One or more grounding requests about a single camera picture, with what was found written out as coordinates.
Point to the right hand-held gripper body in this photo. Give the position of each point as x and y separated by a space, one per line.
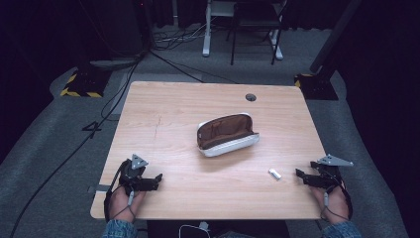
327 178

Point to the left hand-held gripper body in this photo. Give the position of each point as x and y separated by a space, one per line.
133 175

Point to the person's right hand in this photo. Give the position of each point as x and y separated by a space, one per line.
335 205

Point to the person's left hand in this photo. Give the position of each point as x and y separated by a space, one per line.
120 205

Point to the small white eraser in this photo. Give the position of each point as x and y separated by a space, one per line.
274 174

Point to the grey tape strip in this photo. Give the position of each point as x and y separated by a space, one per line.
99 188

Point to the white pencil case brown lining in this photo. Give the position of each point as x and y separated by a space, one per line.
224 132

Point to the hazard-striped black stand base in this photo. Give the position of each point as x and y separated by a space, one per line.
317 87
86 84

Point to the black slanted stand pole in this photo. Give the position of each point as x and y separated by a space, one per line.
333 36

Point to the black metal chair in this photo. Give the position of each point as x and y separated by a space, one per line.
256 20

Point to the white desk frame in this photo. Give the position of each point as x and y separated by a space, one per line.
207 39

